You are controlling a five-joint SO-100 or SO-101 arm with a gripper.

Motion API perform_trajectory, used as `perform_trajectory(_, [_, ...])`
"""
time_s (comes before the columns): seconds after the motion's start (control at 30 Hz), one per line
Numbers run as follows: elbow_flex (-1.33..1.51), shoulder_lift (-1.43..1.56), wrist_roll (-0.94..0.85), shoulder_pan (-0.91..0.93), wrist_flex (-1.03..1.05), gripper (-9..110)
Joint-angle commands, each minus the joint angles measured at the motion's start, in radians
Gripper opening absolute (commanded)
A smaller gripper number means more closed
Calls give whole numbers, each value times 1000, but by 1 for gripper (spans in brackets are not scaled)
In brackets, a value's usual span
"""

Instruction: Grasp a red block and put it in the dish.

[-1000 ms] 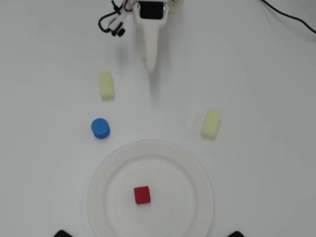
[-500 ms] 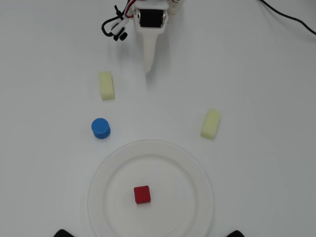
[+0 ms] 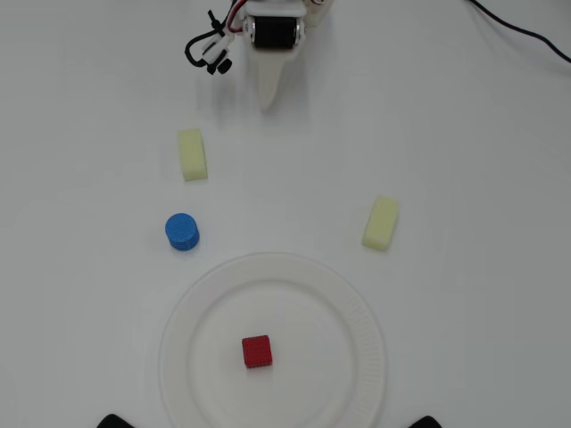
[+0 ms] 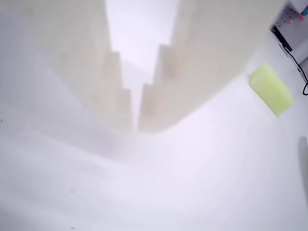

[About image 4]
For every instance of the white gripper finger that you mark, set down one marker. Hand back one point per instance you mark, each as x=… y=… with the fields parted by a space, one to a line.
x=204 y=60
x=84 y=60

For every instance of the pale yellow sponge block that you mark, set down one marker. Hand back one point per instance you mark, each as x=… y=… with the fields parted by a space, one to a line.
x=272 y=90

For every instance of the white perforated pegboard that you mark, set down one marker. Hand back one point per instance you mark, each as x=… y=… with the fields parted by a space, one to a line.
x=288 y=14

